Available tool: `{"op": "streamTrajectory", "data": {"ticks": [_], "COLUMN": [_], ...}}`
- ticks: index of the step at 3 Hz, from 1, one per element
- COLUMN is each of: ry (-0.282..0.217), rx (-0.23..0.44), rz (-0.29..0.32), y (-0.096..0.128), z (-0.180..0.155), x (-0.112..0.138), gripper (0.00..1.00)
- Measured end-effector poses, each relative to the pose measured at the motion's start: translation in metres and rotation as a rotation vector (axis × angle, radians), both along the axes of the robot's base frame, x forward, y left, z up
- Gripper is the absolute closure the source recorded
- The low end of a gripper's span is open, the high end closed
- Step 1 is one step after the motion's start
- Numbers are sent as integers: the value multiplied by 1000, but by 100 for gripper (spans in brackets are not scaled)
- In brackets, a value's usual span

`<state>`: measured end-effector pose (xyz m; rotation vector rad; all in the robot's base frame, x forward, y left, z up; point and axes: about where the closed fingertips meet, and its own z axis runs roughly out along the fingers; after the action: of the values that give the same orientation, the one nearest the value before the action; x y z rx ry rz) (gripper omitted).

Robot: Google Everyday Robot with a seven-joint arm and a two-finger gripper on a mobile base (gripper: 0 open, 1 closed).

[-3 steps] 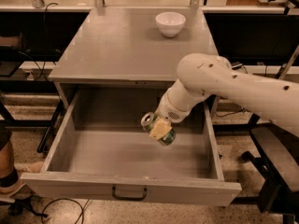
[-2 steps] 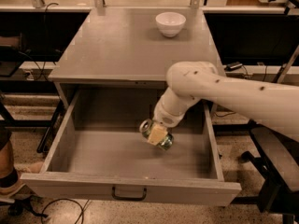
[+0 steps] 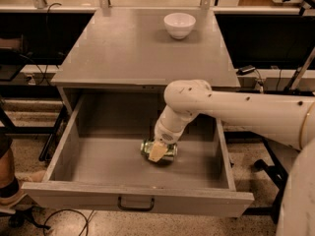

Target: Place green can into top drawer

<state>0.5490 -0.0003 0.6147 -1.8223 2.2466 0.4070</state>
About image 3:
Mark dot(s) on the open grey top drawer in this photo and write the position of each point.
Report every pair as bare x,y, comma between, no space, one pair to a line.
98,159

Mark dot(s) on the black office chair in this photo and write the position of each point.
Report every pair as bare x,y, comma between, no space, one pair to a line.
277,173

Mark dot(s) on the black drawer handle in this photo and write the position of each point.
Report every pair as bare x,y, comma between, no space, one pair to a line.
137,205

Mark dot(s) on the green soda can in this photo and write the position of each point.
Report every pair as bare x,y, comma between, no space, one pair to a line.
169,156

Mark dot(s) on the white ceramic bowl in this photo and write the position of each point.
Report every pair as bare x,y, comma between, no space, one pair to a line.
179,25

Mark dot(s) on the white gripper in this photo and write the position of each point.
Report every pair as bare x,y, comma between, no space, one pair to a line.
164,135

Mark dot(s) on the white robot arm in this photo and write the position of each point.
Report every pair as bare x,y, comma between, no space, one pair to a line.
286,119

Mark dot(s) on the black power adapter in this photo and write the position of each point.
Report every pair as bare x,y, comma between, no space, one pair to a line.
245,70

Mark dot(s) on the person's leg with shoe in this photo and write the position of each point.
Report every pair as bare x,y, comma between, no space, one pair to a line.
11,192

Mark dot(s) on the grey cabinet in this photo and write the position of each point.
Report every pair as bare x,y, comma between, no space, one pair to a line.
130,46

